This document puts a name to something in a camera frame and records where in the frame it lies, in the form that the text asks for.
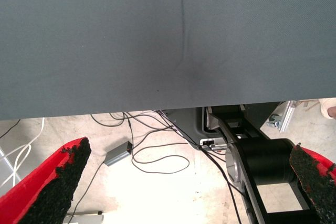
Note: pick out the grey metal box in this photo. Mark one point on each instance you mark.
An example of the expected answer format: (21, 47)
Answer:
(84, 219)

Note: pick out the dark grey table cloth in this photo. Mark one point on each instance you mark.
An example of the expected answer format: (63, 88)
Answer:
(105, 37)

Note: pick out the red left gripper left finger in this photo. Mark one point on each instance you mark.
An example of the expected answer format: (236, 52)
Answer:
(39, 195)

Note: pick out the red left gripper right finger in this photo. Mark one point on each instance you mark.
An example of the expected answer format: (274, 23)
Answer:
(315, 182)

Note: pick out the silver usb hub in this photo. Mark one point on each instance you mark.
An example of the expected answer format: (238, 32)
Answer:
(210, 142)

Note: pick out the aluminium profile bar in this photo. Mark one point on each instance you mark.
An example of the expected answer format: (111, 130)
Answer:
(287, 116)

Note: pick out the dark grey base panel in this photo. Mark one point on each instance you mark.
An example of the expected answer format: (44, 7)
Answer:
(183, 121)

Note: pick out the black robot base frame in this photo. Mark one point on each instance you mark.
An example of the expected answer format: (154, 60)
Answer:
(262, 161)

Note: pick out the metal caster bracket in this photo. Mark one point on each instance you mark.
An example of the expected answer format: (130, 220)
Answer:
(274, 121)

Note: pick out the grey adapter box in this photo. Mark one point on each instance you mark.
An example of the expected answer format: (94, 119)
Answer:
(116, 155)

